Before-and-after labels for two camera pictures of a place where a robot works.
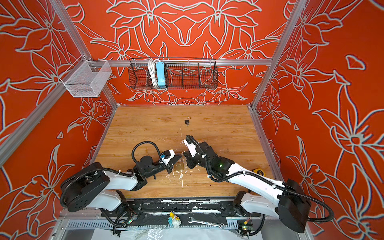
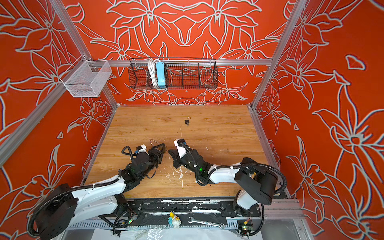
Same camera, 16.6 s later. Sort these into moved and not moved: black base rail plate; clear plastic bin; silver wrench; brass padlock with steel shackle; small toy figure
Moved: brass padlock with steel shackle
Not moved: black base rail plate; small toy figure; clear plastic bin; silver wrench
